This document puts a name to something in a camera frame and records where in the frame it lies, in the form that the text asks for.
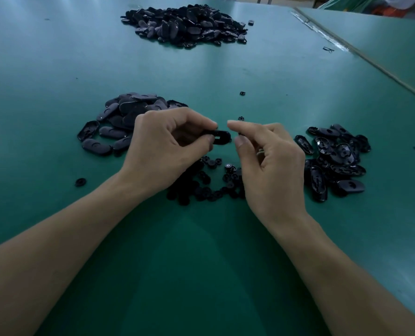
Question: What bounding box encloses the pile of black oval shells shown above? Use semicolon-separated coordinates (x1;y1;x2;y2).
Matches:
294;124;372;203

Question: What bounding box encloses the person's right hand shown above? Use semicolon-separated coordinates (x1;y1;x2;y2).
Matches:
226;120;310;231

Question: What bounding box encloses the pile of small black buttons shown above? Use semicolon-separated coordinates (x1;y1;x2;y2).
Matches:
167;156;247;206

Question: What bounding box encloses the person's right forearm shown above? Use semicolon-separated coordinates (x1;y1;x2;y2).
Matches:
270;212;415;336

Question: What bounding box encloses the person's left hand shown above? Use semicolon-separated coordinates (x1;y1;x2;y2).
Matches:
118;107;219;200

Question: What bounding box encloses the green striped bag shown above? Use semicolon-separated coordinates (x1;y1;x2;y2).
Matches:
319;0;383;13

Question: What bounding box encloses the red plastic stool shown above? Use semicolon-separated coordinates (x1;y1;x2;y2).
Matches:
372;3;408;17

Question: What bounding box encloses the person's left forearm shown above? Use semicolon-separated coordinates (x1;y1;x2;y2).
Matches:
0;175;152;336

